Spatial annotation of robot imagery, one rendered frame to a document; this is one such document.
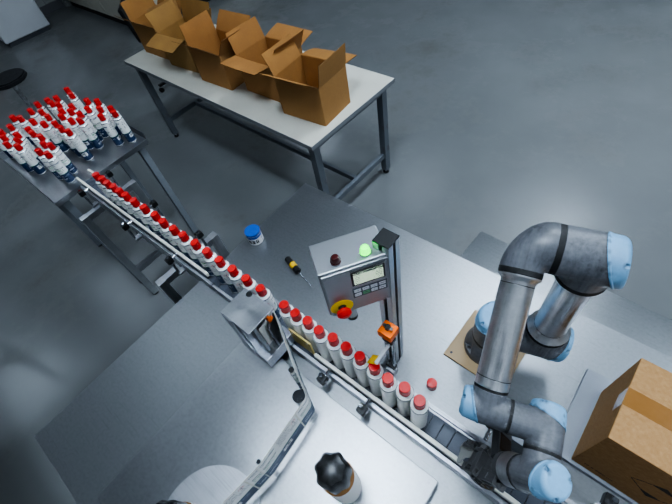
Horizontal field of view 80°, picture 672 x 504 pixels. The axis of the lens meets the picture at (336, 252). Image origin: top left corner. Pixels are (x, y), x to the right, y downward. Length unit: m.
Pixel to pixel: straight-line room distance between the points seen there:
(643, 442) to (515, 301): 0.45
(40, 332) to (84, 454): 1.81
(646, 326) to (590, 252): 0.79
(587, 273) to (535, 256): 0.11
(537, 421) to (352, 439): 0.57
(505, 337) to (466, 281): 0.69
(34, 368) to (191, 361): 1.78
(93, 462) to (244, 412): 0.55
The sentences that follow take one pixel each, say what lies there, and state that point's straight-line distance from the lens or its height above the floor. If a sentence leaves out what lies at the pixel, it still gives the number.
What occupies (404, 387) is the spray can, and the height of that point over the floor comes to 1.08.
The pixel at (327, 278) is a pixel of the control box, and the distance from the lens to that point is 0.89.
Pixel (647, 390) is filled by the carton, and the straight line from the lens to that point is 1.28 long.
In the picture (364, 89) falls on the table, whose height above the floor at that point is 0.78.
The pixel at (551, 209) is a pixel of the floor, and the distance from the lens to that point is 3.12.
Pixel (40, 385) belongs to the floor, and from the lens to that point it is 3.22.
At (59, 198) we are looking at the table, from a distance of 2.66.
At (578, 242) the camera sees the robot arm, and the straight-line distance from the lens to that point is 0.98.
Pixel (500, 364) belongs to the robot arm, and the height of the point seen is 1.30.
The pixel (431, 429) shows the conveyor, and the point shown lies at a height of 0.88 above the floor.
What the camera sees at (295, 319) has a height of 1.07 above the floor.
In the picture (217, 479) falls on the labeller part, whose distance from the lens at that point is 1.43.
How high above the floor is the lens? 2.20
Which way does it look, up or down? 52 degrees down
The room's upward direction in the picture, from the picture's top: 14 degrees counter-clockwise
